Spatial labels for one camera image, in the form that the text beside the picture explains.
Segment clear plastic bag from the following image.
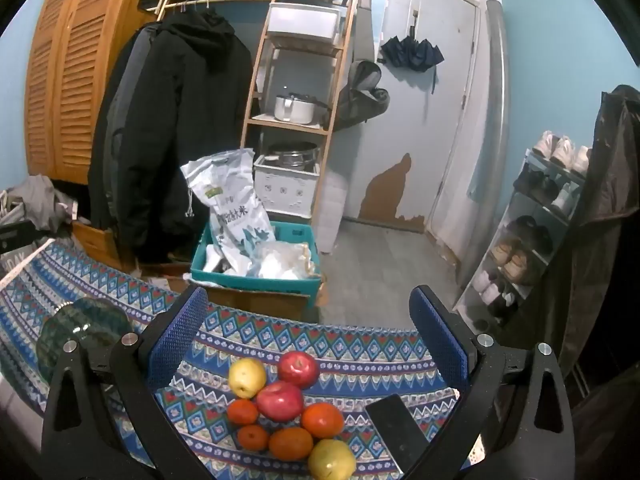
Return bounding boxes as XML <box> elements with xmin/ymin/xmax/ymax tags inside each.
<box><xmin>257</xmin><ymin>241</ymin><xmax>322</xmax><ymax>281</ymax></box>

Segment small black shoe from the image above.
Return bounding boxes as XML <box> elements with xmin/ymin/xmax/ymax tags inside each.
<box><xmin>487</xmin><ymin>292</ymin><xmax>519</xmax><ymax>319</ymax></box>

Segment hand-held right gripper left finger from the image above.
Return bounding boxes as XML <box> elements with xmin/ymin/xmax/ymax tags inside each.
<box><xmin>41</xmin><ymin>286</ymin><xmax>211</xmax><ymax>480</ymax></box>

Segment wooden louvered wardrobe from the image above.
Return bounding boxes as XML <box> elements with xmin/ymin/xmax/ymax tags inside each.
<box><xmin>23</xmin><ymin>0</ymin><xmax>151</xmax><ymax>183</ymax></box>

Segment black sandal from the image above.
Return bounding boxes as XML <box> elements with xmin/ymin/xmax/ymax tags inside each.
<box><xmin>502</xmin><ymin>216</ymin><xmax>554</xmax><ymax>257</ymax></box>

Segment cardboard box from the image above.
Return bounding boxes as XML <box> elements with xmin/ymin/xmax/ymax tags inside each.
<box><xmin>167</xmin><ymin>275</ymin><xmax>328</xmax><ymax>322</ymax></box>

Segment blue patterned tablecloth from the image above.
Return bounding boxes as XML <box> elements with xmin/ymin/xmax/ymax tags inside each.
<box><xmin>0</xmin><ymin>240</ymin><xmax>488</xmax><ymax>480</ymax></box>

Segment teal plastic crate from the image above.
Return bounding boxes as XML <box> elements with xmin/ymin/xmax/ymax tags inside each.
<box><xmin>190</xmin><ymin>220</ymin><xmax>323</xmax><ymax>311</ymax></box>

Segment brown wooden box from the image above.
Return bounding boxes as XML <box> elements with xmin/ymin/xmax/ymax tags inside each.
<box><xmin>72</xmin><ymin>222</ymin><xmax>137</xmax><ymax>272</ymax></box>

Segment dark folded umbrella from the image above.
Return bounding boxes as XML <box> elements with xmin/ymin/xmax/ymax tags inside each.
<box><xmin>380</xmin><ymin>35</ymin><xmax>445</xmax><ymax>94</ymax></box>

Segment grey shoe rack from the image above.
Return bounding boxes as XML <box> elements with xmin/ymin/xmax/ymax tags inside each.
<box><xmin>452</xmin><ymin>149</ymin><xmax>592</xmax><ymax>332</ymax></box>

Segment white plastic crate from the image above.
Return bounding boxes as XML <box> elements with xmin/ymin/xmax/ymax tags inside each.
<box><xmin>254</xmin><ymin>154</ymin><xmax>321</xmax><ymax>213</ymax></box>

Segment white rice bag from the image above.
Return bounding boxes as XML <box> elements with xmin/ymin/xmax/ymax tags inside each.
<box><xmin>180</xmin><ymin>148</ymin><xmax>277</xmax><ymax>277</ymax></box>

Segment dark hanging coat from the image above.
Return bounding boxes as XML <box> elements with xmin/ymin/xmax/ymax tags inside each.
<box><xmin>500</xmin><ymin>85</ymin><xmax>640</xmax><ymax>411</ymax></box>

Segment black smartphone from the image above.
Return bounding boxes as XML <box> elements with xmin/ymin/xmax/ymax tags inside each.
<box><xmin>364</xmin><ymin>394</ymin><xmax>431</xmax><ymax>476</ymax></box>

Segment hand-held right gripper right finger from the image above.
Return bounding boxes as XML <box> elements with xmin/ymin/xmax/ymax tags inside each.
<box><xmin>405</xmin><ymin>285</ymin><xmax>576</xmax><ymax>480</ymax></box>

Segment white storage bin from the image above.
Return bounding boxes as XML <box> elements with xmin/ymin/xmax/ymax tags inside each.
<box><xmin>267</xmin><ymin>2</ymin><xmax>342</xmax><ymax>44</ymax></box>

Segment white printed bag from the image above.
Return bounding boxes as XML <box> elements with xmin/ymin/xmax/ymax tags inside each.
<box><xmin>0</xmin><ymin>240</ymin><xmax>51</xmax><ymax>288</ymax></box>

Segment white sneaker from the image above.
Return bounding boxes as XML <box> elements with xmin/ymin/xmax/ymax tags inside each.
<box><xmin>550</xmin><ymin>135</ymin><xmax>577</xmax><ymax>169</ymax></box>
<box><xmin>532</xmin><ymin>131</ymin><xmax>557</xmax><ymax>159</ymax></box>
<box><xmin>572</xmin><ymin>146</ymin><xmax>594</xmax><ymax>176</ymax></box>

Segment red apple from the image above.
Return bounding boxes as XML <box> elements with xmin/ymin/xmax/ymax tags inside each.
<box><xmin>256</xmin><ymin>381</ymin><xmax>305</xmax><ymax>422</ymax></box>
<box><xmin>277</xmin><ymin>351</ymin><xmax>321</xmax><ymax>390</ymax></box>

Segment black hooded jacket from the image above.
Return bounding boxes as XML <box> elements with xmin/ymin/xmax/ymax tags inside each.
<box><xmin>87</xmin><ymin>7</ymin><xmax>253</xmax><ymax>263</ymax></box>

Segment grey hanging bag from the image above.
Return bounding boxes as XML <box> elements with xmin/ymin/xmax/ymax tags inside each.
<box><xmin>322</xmin><ymin>60</ymin><xmax>390</xmax><ymax>131</ymax></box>

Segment pale blue door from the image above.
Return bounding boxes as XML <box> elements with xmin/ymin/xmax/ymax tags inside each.
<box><xmin>382</xmin><ymin>0</ymin><xmax>482</xmax><ymax>243</ymax></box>

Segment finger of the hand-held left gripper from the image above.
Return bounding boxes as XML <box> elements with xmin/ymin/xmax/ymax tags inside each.
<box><xmin>0</xmin><ymin>223</ymin><xmax>49</xmax><ymax>255</ymax></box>

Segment white cooking pot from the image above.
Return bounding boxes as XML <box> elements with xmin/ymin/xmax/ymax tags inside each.
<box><xmin>274</xmin><ymin>91</ymin><xmax>332</xmax><ymax>125</ymax></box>

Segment green glass bowl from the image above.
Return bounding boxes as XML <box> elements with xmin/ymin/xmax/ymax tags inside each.
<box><xmin>37</xmin><ymin>297</ymin><xmax>136</xmax><ymax>383</ymax></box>

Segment silver metal pole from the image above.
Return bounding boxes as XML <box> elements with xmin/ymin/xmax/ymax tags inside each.
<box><xmin>452</xmin><ymin>0</ymin><xmax>511</xmax><ymax>292</ymax></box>

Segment wooden shelf rack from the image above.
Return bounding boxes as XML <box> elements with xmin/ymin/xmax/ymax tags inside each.
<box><xmin>240</xmin><ymin>0</ymin><xmax>362</xmax><ymax>217</ymax></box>

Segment grey cloth pile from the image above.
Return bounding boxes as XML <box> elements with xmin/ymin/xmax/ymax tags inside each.
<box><xmin>0</xmin><ymin>175</ymin><xmax>77</xmax><ymax>237</ymax></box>

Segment orange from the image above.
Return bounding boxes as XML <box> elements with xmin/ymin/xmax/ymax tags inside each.
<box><xmin>227</xmin><ymin>398</ymin><xmax>260</xmax><ymax>427</ymax></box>
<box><xmin>268</xmin><ymin>427</ymin><xmax>315</xmax><ymax>462</ymax></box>
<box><xmin>236</xmin><ymin>424</ymin><xmax>270</xmax><ymax>452</ymax></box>
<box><xmin>301</xmin><ymin>402</ymin><xmax>345</xmax><ymax>439</ymax></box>

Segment yellow apple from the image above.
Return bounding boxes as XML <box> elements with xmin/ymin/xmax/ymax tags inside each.
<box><xmin>228</xmin><ymin>357</ymin><xmax>268</xmax><ymax>399</ymax></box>

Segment steel pot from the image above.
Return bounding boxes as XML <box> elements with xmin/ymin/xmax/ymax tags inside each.
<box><xmin>268</xmin><ymin>141</ymin><xmax>321</xmax><ymax>168</ymax></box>

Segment wooden clothes rail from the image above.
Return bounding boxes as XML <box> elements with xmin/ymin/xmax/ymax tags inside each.
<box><xmin>140</xmin><ymin>0</ymin><xmax>275</xmax><ymax>15</ymax></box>

